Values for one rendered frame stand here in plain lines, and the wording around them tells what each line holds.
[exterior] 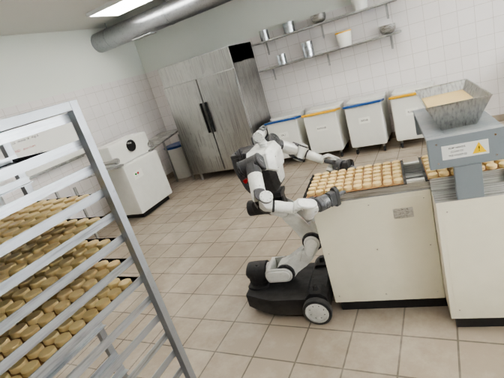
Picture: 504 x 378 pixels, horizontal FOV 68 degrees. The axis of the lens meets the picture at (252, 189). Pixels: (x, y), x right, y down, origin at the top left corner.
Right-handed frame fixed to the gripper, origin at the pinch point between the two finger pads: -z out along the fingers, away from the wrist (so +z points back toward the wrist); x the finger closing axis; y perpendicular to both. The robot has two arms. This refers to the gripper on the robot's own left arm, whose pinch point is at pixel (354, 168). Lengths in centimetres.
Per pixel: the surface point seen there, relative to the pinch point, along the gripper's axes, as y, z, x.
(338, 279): -41, -13, -63
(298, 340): -80, -11, -91
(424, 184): 3, -54, -3
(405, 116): 247, 182, -44
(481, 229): 5, -84, -24
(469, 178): 2, -81, 6
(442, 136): -4, -73, 29
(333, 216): -36.5, -16.9, -15.9
